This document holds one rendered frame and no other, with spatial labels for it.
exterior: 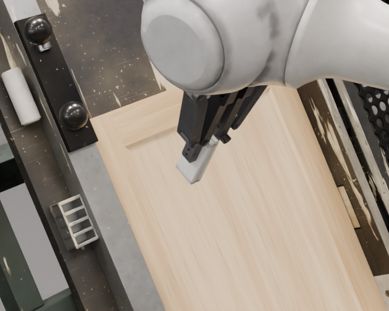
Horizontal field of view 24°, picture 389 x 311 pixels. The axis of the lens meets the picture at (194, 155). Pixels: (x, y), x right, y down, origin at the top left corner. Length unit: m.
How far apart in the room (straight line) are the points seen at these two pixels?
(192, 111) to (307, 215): 0.69
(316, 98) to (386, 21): 0.95
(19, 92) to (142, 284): 0.33
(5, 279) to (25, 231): 2.30
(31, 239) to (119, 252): 2.27
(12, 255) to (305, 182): 0.53
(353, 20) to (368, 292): 1.05
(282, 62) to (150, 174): 0.78
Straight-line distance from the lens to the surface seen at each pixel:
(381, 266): 1.62
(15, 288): 1.32
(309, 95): 1.59
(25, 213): 3.73
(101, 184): 1.30
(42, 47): 1.30
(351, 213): 1.62
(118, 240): 1.30
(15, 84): 1.29
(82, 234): 1.32
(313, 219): 1.56
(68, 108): 1.18
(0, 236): 1.32
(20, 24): 1.30
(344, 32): 0.62
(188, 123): 0.91
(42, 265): 3.41
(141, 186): 1.36
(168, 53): 0.61
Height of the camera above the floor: 1.94
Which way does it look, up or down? 28 degrees down
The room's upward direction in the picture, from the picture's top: straight up
